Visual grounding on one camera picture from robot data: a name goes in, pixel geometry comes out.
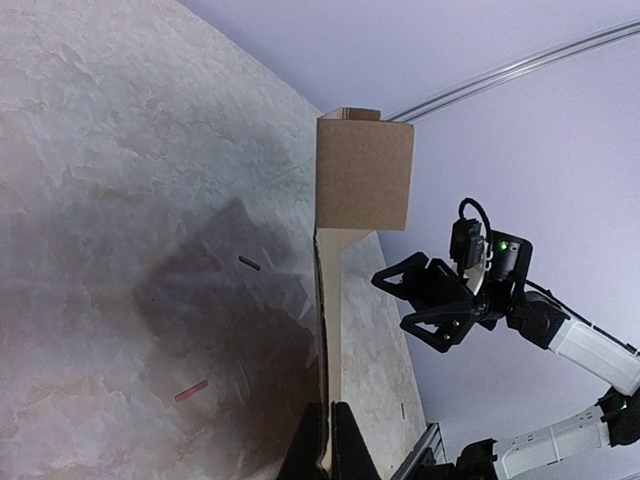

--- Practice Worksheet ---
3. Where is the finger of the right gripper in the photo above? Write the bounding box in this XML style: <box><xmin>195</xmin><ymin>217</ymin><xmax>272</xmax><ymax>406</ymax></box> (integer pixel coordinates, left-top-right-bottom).
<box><xmin>371</xmin><ymin>252</ymin><xmax>434</xmax><ymax>300</ymax></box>
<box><xmin>400</xmin><ymin>307</ymin><xmax>473</xmax><ymax>353</ymax></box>

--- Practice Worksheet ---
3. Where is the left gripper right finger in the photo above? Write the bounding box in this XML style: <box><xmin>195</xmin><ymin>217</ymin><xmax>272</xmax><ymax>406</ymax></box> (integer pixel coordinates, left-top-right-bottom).
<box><xmin>330</xmin><ymin>402</ymin><xmax>381</xmax><ymax>480</ymax></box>

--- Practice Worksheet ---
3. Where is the right aluminium frame post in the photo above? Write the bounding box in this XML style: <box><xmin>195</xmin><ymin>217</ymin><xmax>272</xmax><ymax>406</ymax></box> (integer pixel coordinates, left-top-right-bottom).
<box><xmin>385</xmin><ymin>18</ymin><xmax>639</xmax><ymax>124</ymax></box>

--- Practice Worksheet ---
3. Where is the right table edge rail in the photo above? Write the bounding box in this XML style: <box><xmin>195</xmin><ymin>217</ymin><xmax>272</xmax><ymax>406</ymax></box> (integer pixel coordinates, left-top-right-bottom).
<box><xmin>391</xmin><ymin>423</ymin><xmax>447</xmax><ymax>480</ymax></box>

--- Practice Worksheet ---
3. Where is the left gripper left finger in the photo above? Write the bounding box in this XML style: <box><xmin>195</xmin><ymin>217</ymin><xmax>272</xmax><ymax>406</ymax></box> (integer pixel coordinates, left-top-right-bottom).
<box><xmin>279</xmin><ymin>402</ymin><xmax>326</xmax><ymax>480</ymax></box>

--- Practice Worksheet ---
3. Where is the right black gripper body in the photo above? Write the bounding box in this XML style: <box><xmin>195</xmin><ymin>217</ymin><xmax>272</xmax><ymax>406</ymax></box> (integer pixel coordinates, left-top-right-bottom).
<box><xmin>409</xmin><ymin>259</ymin><xmax>495</xmax><ymax>331</ymax></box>

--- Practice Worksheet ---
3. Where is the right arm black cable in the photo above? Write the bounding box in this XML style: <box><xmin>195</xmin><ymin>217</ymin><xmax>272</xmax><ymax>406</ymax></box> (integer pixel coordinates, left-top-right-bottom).
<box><xmin>457</xmin><ymin>197</ymin><xmax>640</xmax><ymax>351</ymax></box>

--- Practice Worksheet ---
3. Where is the brown cardboard box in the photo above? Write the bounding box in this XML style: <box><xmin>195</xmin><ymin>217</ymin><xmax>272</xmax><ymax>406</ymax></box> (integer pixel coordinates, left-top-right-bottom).
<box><xmin>313</xmin><ymin>107</ymin><xmax>414</xmax><ymax>479</ymax></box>

